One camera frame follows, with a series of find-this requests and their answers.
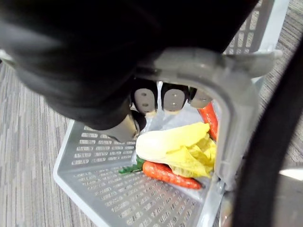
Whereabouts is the right robot hand black cloth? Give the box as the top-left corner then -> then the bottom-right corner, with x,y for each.
0,0 -> 259,143

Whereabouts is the grey plastic perforated basket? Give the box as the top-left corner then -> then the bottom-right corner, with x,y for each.
53,0 -> 291,227

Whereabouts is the grey basket handle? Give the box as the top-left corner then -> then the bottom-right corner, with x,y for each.
136,46 -> 284,191

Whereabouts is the clear plastic bag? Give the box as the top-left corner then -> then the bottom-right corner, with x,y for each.
141,81 -> 214,142

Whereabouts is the yellow white napa cabbage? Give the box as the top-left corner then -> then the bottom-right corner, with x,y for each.
135,122 -> 217,179

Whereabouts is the orange carrot with green top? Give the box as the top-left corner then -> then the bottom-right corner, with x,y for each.
118,155 -> 203,190

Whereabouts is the black cable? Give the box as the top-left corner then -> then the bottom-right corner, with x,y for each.
233,35 -> 303,227

